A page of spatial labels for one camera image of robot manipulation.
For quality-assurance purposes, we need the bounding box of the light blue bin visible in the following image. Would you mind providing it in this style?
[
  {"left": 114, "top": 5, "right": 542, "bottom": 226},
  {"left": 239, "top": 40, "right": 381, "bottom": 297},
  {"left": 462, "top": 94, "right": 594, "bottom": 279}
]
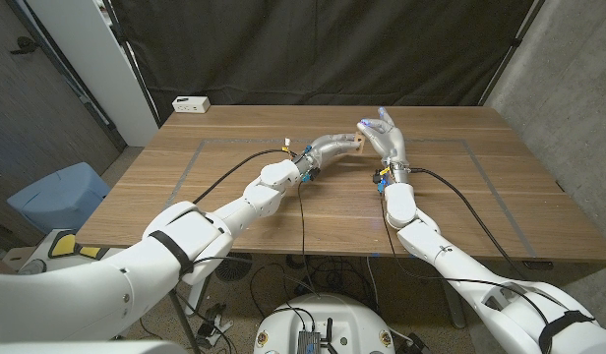
[{"left": 6, "top": 161, "right": 112, "bottom": 235}]

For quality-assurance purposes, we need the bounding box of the tangle of black floor cables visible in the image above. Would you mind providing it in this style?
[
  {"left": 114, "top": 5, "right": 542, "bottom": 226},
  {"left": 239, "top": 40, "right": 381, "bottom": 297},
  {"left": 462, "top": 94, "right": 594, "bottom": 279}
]
[{"left": 248, "top": 253, "right": 378, "bottom": 316}]

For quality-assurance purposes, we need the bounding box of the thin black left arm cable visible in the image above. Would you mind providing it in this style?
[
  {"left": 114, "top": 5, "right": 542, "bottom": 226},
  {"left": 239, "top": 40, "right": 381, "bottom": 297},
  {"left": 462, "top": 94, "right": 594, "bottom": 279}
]
[{"left": 189, "top": 180, "right": 322, "bottom": 299}]

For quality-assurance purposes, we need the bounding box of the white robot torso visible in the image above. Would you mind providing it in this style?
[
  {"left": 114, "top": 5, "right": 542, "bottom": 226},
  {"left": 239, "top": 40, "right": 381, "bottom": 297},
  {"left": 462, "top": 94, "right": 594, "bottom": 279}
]
[{"left": 253, "top": 293, "right": 396, "bottom": 354}]

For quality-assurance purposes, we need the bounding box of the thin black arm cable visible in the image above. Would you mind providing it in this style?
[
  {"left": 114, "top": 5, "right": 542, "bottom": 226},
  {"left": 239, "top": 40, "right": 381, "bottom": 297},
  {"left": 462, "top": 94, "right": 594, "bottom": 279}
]
[
  {"left": 380, "top": 194, "right": 550, "bottom": 354},
  {"left": 189, "top": 180, "right": 322, "bottom": 299}
]

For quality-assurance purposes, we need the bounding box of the black backdrop stand pole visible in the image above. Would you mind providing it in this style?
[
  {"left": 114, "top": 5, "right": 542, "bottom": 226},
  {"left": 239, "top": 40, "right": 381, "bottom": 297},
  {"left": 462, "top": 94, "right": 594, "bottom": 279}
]
[
  {"left": 478, "top": 0, "right": 548, "bottom": 106},
  {"left": 100, "top": 0, "right": 162, "bottom": 129}
]

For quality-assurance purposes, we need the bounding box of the black door handle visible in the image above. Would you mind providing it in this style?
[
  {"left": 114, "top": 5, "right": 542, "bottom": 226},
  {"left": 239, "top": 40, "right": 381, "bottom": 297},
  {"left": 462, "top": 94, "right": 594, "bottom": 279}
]
[{"left": 8, "top": 35, "right": 40, "bottom": 55}]

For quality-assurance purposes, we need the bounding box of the white power strip box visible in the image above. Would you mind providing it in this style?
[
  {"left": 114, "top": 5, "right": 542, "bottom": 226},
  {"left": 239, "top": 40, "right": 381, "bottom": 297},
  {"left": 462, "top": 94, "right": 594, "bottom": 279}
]
[{"left": 171, "top": 95, "right": 212, "bottom": 115}]

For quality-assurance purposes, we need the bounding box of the black antenna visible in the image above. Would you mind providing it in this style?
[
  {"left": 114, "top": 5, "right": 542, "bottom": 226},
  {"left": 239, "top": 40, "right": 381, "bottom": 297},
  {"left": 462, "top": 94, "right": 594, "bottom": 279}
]
[{"left": 322, "top": 318, "right": 336, "bottom": 354}]

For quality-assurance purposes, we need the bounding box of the white table leg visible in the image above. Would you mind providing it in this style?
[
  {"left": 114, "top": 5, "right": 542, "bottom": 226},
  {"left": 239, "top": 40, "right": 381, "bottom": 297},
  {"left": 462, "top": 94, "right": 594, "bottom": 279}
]
[
  {"left": 184, "top": 274, "right": 211, "bottom": 317},
  {"left": 443, "top": 282, "right": 467, "bottom": 329}
]

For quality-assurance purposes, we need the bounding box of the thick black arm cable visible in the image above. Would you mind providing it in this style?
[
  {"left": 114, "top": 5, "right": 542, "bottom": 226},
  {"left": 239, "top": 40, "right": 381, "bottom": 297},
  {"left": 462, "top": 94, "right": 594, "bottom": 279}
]
[
  {"left": 192, "top": 147, "right": 292, "bottom": 206},
  {"left": 409, "top": 166, "right": 528, "bottom": 279}
]

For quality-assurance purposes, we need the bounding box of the white floor cable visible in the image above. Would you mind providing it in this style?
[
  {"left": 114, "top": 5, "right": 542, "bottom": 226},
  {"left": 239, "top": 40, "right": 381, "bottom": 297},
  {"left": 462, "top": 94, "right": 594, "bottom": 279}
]
[{"left": 365, "top": 255, "right": 382, "bottom": 310}]

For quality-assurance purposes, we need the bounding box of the black round fan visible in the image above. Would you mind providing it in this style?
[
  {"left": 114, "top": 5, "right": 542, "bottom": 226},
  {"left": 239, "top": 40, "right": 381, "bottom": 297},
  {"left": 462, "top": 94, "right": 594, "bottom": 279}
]
[{"left": 214, "top": 253, "right": 254, "bottom": 283}]

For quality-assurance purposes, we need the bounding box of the white panel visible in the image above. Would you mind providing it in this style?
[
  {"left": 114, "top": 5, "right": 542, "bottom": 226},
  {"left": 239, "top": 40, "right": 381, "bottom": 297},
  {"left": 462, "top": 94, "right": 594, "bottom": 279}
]
[{"left": 25, "top": 0, "right": 159, "bottom": 148}]

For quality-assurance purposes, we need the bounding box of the grey tape outline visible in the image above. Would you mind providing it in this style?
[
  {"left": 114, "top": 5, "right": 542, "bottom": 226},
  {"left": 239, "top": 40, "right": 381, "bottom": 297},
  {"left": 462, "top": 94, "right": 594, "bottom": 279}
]
[{"left": 167, "top": 138, "right": 538, "bottom": 260}]

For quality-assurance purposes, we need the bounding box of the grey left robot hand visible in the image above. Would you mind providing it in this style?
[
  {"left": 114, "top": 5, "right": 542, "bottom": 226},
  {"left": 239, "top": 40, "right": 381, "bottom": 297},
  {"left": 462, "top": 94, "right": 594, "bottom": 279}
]
[{"left": 296, "top": 133, "right": 360, "bottom": 172}]

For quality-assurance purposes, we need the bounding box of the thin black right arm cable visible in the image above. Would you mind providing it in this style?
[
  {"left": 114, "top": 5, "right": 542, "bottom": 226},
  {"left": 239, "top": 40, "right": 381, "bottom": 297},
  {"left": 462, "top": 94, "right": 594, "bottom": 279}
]
[{"left": 380, "top": 194, "right": 550, "bottom": 354}]

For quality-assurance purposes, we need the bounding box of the black backdrop curtain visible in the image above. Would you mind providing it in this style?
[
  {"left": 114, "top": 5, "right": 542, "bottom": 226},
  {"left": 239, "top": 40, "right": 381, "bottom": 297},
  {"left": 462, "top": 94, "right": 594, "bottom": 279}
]
[{"left": 108, "top": 0, "right": 548, "bottom": 122}]

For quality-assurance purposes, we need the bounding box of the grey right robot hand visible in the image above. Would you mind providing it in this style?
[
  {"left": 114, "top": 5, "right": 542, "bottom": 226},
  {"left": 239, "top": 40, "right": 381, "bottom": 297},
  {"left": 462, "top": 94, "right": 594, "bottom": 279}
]
[{"left": 356, "top": 106, "right": 411, "bottom": 173}]

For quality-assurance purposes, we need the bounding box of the grey electronics box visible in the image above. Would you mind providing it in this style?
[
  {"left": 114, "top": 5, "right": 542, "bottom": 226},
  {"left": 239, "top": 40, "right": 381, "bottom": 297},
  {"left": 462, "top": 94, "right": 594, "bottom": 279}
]
[{"left": 296, "top": 329, "right": 323, "bottom": 354}]

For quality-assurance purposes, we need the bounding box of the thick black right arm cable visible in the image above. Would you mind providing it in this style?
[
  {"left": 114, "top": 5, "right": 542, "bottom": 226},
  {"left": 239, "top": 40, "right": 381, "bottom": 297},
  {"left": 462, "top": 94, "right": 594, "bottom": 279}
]
[{"left": 409, "top": 166, "right": 528, "bottom": 279}]

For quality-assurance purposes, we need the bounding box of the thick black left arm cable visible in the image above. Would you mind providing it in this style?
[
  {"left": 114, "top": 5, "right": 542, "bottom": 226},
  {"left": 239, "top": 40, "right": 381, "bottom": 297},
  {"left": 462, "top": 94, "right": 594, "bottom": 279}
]
[{"left": 192, "top": 147, "right": 292, "bottom": 206}]

